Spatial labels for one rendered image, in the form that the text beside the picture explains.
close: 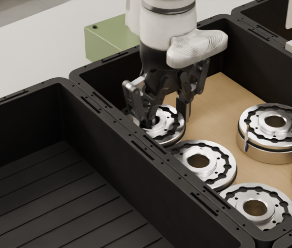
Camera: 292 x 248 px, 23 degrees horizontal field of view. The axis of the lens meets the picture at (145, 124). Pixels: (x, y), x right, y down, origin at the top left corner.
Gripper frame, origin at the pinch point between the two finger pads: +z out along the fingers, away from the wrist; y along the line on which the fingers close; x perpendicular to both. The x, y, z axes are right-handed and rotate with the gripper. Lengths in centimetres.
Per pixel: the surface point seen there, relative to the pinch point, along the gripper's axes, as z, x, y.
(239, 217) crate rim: -7.8, 26.3, 10.7
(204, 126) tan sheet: 2.2, 2.3, -5.4
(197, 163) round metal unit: 0.3, 9.8, 2.2
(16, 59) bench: 15, -49, -1
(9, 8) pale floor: 85, -188, -64
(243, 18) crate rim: -7.8, -5.3, -19.4
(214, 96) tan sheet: 2.2, -2.6, -11.7
